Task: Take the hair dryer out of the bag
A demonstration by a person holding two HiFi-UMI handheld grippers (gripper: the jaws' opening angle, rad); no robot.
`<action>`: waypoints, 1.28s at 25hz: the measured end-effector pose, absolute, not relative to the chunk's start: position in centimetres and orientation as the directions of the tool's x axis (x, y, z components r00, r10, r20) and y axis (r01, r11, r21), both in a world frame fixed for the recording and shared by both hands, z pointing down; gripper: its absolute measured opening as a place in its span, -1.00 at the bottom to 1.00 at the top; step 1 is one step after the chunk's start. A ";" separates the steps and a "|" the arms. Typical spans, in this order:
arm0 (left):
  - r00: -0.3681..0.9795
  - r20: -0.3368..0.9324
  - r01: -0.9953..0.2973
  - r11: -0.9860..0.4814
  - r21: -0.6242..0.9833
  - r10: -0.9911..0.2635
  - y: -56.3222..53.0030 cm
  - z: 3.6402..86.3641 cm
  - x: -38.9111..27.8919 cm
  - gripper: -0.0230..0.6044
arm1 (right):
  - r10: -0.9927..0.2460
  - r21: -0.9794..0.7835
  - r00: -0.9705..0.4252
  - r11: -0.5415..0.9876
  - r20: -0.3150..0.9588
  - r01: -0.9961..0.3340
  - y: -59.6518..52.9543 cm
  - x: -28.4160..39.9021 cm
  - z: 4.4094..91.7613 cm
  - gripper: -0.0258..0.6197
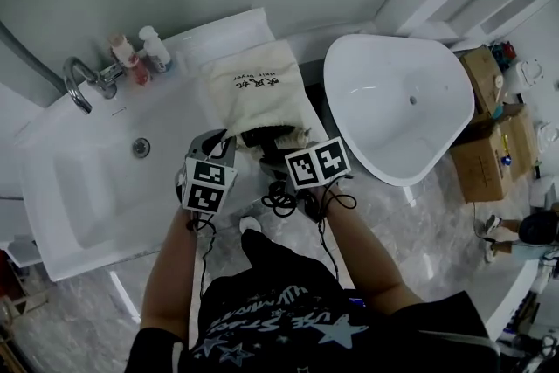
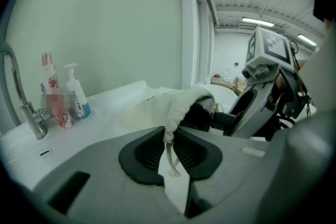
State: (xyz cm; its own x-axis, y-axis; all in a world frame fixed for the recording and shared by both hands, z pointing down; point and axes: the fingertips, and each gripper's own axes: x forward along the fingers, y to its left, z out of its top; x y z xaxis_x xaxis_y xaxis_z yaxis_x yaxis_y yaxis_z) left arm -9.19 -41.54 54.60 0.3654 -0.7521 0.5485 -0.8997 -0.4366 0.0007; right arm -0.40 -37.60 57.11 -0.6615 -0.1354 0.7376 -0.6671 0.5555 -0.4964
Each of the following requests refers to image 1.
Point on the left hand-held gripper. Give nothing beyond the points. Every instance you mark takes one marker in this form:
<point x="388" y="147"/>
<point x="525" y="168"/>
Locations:
<point x="203" y="188"/>

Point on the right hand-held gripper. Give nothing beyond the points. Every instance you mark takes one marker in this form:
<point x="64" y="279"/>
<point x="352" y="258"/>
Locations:
<point x="316" y="163"/>

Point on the black hair dryer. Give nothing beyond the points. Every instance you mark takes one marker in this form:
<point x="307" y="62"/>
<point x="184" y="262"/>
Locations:
<point x="262" y="140"/>

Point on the beige cloth bag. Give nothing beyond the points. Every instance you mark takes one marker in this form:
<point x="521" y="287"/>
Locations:
<point x="257" y="91"/>

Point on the person's right forearm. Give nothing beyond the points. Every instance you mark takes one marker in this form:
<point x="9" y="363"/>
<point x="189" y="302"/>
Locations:
<point x="358" y="249"/>

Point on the person's left forearm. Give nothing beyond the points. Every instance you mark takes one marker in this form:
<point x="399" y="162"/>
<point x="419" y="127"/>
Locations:
<point x="168" y="271"/>

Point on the metal sink drain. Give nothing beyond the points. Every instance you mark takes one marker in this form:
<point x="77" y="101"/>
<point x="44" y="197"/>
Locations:
<point x="141" y="146"/>

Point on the person's white shoe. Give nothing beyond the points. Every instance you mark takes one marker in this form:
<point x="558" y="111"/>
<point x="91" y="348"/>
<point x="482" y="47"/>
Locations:
<point x="250" y="224"/>

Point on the person's black trousers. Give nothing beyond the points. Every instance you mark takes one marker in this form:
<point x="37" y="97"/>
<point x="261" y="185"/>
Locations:
<point x="271" y="253"/>

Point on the white sink basin top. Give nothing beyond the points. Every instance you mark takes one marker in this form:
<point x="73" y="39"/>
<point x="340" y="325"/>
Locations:
<point x="109" y="170"/>

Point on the white bathtub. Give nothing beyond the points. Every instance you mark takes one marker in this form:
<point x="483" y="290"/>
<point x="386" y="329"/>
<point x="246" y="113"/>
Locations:
<point x="393" y="100"/>

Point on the white pump bottle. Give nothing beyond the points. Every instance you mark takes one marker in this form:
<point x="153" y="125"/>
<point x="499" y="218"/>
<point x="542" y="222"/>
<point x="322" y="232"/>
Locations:
<point x="155" y="50"/>

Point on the pink bottle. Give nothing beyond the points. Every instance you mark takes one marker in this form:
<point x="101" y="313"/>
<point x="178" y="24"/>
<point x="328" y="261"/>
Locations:
<point x="131" y="61"/>

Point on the chrome faucet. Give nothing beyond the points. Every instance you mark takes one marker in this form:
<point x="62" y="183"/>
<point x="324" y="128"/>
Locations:
<point x="83" y="87"/>

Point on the black star print t-shirt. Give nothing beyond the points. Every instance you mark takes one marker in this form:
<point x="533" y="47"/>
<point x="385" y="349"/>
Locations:
<point x="305" y="319"/>

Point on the large cardboard box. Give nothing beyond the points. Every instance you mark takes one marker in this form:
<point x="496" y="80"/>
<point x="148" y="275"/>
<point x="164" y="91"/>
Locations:
<point x="489" y="161"/>

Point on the small cardboard box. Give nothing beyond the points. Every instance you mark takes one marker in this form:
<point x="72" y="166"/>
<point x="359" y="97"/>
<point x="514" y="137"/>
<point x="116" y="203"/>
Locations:
<point x="480" y="74"/>

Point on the teal bottle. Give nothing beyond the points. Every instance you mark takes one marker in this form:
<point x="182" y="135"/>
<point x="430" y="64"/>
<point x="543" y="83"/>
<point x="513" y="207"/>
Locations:
<point x="498" y="111"/>

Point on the yellow and blue tool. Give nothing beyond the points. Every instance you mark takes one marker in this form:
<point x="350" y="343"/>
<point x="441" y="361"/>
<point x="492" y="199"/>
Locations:
<point x="506" y="150"/>

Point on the white scoop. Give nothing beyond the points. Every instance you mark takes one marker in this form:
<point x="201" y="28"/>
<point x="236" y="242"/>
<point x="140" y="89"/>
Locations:
<point x="497" y="80"/>

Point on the red and black tool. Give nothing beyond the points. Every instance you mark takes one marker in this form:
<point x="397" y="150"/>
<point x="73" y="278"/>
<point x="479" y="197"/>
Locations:
<point x="504" y="52"/>

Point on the white toilet seat fixture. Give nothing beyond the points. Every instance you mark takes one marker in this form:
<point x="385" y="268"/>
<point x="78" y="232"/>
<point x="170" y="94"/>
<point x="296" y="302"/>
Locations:
<point x="531" y="72"/>

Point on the white ceramic fixture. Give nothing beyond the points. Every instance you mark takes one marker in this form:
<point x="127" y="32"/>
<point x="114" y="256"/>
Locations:
<point x="549" y="137"/>

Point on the white curved counter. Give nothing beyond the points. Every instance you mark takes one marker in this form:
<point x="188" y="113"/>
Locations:
<point x="517" y="297"/>

